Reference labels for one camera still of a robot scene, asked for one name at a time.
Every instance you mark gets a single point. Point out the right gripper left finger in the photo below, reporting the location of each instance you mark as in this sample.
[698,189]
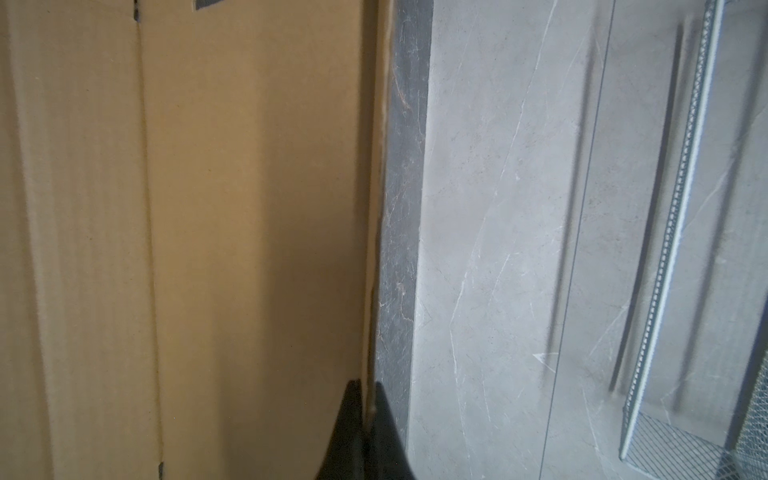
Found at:
[344,457]

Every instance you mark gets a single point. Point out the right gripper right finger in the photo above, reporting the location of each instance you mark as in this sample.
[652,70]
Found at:
[385,457]

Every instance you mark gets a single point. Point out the brown cardboard box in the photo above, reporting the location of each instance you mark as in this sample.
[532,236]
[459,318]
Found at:
[185,249]

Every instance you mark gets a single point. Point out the white wire mesh basket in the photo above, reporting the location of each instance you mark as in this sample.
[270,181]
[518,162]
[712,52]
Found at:
[696,406]

